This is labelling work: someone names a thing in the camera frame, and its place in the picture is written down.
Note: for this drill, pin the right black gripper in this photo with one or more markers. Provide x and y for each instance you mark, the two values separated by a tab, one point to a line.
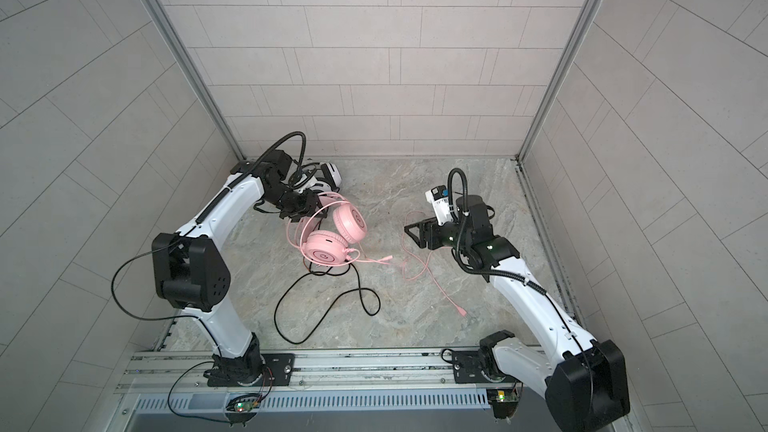
433	228

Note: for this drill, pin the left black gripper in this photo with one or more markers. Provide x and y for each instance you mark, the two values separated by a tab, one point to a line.
307	207

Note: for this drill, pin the pink headphones with cable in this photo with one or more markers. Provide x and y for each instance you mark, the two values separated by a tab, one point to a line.
332	235

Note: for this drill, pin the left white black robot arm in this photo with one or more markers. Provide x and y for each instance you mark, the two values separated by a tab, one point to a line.
192	276

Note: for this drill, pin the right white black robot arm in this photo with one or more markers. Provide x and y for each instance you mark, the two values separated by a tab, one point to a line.
582	380

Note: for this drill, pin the right circuit board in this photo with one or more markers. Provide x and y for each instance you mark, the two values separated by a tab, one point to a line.
503	402

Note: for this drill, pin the left circuit board green led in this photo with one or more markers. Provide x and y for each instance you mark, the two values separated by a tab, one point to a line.
244	404

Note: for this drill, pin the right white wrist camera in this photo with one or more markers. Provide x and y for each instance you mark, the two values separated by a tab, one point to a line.
438	197

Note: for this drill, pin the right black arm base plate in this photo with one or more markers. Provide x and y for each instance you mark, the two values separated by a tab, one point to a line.
470	367

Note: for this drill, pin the aluminium mounting rail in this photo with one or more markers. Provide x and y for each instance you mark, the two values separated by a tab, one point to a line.
318	369

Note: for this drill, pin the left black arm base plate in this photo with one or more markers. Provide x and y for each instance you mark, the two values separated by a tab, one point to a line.
279	367

